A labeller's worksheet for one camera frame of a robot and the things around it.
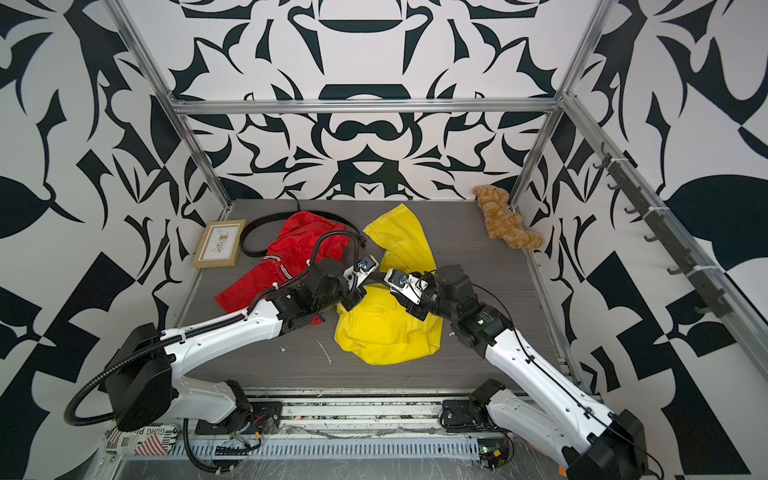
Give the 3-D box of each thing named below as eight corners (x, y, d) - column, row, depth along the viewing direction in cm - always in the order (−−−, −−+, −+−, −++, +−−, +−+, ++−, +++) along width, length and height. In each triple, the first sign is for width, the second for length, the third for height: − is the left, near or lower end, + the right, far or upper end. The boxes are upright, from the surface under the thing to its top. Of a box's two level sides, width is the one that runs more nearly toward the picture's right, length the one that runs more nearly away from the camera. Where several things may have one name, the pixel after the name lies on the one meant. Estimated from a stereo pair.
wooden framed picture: (194, 268, 104) (191, 265, 102) (209, 225, 116) (206, 221, 114) (237, 265, 105) (235, 261, 103) (247, 222, 117) (245, 218, 115)
